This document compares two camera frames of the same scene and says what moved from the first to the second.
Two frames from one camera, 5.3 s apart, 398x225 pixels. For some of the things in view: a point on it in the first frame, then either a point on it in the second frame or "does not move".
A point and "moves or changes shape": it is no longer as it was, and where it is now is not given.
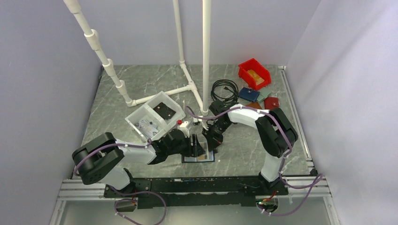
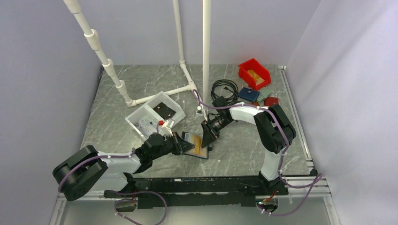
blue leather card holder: (248, 94) does not move
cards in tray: (148, 128) does not move
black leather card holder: (208, 156) moves or changes shape
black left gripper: (195, 149) does not move
